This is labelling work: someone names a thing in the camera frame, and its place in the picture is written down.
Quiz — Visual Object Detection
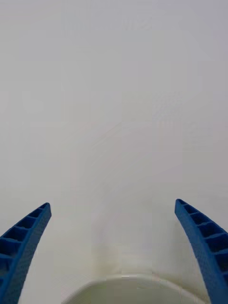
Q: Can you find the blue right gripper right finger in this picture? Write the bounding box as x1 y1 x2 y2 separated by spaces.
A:
174 198 228 304

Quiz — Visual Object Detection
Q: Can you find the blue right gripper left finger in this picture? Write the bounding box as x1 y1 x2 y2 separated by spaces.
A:
0 202 52 304

